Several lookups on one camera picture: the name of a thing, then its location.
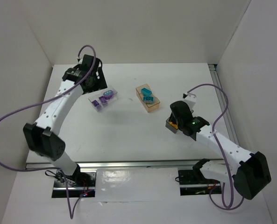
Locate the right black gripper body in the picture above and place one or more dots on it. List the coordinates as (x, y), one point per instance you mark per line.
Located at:
(172, 123)

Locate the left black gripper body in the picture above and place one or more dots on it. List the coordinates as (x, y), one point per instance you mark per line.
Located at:
(101, 79)

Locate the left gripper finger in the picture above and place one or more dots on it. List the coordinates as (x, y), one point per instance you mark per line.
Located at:
(101, 81)
(89, 87)

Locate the light purple lego piece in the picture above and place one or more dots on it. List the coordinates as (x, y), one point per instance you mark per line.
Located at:
(108, 94)

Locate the dark purple lego brick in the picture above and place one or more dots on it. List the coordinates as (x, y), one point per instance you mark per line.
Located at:
(95, 103)

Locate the long teal lego brick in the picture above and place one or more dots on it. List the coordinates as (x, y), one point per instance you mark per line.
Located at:
(148, 100)

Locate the curved teal lego brick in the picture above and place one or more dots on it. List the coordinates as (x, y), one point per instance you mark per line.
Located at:
(146, 92)

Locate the small purple lego brick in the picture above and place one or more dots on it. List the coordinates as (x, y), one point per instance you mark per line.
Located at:
(102, 99)

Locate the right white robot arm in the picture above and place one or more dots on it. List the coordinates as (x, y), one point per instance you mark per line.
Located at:
(248, 172)

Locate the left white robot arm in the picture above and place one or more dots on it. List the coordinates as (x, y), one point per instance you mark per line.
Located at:
(42, 136)

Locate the grey plastic container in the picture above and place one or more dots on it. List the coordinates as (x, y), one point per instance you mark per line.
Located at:
(170, 127)

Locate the clear plastic container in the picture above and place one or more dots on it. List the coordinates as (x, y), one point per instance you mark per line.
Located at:
(108, 103)

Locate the orange plastic container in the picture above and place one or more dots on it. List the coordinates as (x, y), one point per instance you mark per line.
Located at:
(149, 108)

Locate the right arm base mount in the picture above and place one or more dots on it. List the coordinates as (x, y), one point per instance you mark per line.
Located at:
(191, 186)

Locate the aluminium rail right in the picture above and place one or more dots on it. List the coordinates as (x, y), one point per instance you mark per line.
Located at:
(224, 98)

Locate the aluminium rail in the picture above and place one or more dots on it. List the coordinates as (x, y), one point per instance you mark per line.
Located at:
(224, 98)
(136, 164)

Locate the aluminium rail front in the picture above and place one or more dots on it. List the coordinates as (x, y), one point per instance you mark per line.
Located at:
(136, 164)

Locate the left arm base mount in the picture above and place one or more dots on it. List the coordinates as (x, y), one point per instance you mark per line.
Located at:
(86, 187)

